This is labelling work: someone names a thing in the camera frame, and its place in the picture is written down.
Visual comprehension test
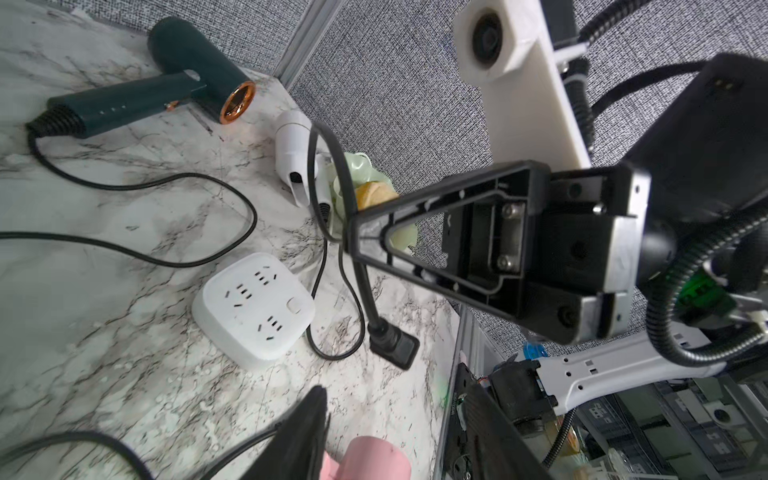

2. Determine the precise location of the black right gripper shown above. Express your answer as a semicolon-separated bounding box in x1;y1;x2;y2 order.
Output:
345;161;651;345

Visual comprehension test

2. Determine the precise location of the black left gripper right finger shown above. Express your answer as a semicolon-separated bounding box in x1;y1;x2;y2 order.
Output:
459;383;550;480

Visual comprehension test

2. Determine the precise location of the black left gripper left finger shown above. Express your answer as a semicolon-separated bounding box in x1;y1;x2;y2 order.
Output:
241;385;328;480

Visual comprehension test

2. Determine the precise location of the black cable of white dryer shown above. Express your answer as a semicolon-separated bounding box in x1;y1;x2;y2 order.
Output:
304;122;421;371

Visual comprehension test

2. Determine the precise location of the black cable of green dryer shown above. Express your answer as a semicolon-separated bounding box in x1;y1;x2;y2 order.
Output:
0;131;259;270

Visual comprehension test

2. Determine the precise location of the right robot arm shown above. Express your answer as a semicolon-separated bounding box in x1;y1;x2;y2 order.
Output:
343;1;767;425

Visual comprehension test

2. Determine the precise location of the bread roll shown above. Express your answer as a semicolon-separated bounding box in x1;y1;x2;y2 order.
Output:
355;181;399;210

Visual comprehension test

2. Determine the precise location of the pink folded hair dryer front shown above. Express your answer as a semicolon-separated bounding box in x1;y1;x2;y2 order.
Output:
319;436;412;480

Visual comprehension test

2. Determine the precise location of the light green scalloped plate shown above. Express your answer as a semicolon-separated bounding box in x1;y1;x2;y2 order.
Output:
325;152;418;255

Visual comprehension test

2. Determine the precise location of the white hair dryer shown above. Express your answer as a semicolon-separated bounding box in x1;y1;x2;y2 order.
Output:
275;110;332;221

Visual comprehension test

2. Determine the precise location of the right white power strip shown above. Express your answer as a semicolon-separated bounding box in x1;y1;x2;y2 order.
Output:
192;253;316;372

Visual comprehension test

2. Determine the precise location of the green hair dryer orange nozzle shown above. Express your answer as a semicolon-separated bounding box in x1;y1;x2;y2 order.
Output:
27;17;255;139

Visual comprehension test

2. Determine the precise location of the black cable of pink dryer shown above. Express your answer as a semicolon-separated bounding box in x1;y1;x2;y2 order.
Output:
0;422;283;480

